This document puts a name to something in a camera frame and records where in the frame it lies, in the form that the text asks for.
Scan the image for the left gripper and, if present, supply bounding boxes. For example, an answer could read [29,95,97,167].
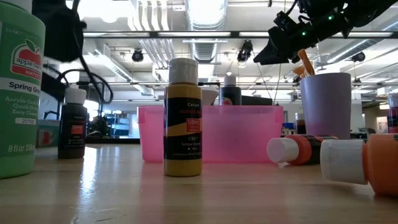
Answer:
[45,72,70,103]

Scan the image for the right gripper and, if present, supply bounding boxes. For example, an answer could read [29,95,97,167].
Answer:
[253,23,326,67]

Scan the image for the short tan handled paintbrush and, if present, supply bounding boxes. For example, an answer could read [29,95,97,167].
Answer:
[292,64,307,78]

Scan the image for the large green paint bottle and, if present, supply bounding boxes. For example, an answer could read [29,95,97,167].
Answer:
[0,0,47,180]

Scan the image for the small dark brown paint bottle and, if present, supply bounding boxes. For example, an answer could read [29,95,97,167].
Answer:
[58,88,88,160]

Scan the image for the black paint bottle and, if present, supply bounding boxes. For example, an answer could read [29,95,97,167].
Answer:
[218,74,243,106]

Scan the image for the lilac plastic cup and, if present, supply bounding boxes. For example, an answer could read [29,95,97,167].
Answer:
[299,72,352,140]

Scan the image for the red-orange paint bottle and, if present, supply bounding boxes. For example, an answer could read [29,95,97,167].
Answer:
[266,134,338,166]

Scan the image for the magenta paint bottle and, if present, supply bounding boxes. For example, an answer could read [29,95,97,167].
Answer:
[387,93,398,134]

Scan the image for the orange paint bottle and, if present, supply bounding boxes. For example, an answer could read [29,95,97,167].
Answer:
[320,133,398,197]

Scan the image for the yellow ochre paint bottle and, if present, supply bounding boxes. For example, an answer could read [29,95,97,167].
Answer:
[163,57,203,177]

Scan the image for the black background monitor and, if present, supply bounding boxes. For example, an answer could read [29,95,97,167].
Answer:
[241,95,274,106]

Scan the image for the blue lit shelving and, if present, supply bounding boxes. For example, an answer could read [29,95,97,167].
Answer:
[105,111,139,139]

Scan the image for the pink translucent plastic bin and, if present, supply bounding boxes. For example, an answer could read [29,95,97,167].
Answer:
[136,105,285,164]

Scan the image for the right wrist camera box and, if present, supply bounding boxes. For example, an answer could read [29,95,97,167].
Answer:
[273,11,297,32]

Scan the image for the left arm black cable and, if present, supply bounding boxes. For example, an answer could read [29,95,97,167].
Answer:
[43,29,114,105]

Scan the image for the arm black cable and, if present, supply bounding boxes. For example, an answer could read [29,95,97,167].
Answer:
[43,29,114,105]
[284,0,300,16]

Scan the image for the black hanging camera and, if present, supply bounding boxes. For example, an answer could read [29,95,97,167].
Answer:
[236,39,254,63]

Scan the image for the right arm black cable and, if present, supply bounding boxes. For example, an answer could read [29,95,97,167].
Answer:
[284,0,300,16]

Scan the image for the black overhead light rail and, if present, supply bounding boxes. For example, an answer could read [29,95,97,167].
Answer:
[83,30,398,39]

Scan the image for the black aluminium table frame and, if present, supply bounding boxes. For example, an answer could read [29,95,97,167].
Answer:
[86,136,139,146]

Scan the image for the silver ventilation duct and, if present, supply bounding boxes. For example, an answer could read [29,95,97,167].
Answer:
[185,0,229,63]

